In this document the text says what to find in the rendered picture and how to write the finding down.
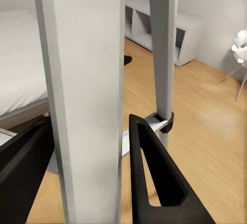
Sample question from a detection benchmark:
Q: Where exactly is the camera tripod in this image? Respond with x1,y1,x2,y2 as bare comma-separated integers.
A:
0,0,178,224

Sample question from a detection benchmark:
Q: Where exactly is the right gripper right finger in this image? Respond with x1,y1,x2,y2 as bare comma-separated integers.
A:
129,114,216,224

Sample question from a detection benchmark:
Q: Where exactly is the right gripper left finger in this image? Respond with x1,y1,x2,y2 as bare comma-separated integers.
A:
0,114,55,224

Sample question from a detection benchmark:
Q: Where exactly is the digital camera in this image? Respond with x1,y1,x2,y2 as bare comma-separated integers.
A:
124,56,132,65

